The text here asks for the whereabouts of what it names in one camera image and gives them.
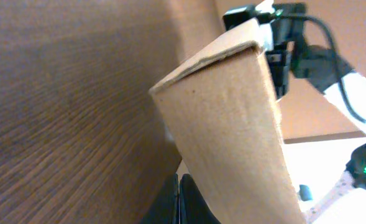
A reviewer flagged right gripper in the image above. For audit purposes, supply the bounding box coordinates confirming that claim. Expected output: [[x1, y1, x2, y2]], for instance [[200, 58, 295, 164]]
[[222, 2, 307, 100]]

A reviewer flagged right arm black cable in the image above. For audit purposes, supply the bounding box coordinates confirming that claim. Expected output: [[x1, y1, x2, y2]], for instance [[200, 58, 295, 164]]
[[278, 14, 366, 124]]

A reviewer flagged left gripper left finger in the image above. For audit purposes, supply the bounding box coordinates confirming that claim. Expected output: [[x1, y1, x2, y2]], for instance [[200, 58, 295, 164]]
[[140, 174, 179, 224]]

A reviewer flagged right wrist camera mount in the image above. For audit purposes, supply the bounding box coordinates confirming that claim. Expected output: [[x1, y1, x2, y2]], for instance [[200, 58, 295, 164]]
[[255, 0, 276, 51]]

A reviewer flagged open cardboard box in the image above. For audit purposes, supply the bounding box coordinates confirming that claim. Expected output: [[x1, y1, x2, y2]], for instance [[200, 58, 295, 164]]
[[149, 19, 305, 223]]

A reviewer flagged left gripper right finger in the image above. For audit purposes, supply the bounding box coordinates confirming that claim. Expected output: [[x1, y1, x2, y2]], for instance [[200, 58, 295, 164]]
[[179, 174, 221, 224]]

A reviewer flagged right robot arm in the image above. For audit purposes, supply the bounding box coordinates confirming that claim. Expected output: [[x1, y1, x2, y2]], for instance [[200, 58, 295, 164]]
[[222, 1, 366, 223]]

